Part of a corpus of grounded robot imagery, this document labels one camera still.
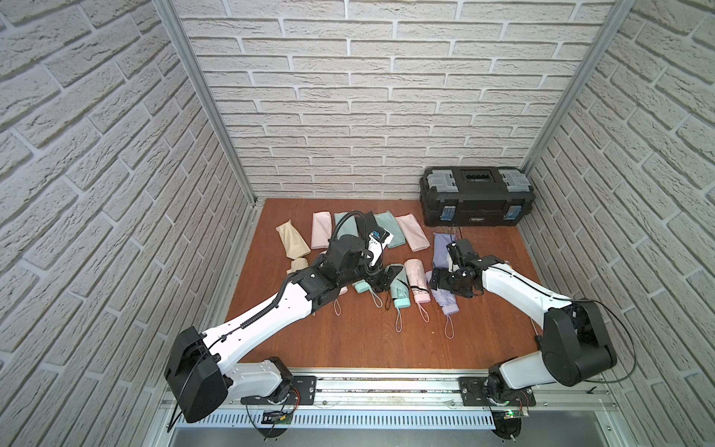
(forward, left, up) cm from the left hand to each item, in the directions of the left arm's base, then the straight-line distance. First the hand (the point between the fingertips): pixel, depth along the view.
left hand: (392, 254), depth 73 cm
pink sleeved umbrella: (+24, -13, -23) cm, 36 cm away
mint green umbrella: (0, -5, -21) cm, 22 cm away
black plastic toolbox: (+31, -33, -7) cm, 46 cm away
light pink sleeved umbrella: (+26, +24, -22) cm, 42 cm away
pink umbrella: (+4, -11, -21) cm, 24 cm away
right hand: (+1, -19, -20) cm, 27 cm away
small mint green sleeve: (+32, -3, -24) cm, 40 cm away
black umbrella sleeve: (+30, +6, -23) cm, 39 cm away
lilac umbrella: (-5, -20, -22) cm, 30 cm away
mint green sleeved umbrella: (+29, +14, -23) cm, 40 cm away
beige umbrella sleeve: (+20, +34, -23) cm, 46 cm away
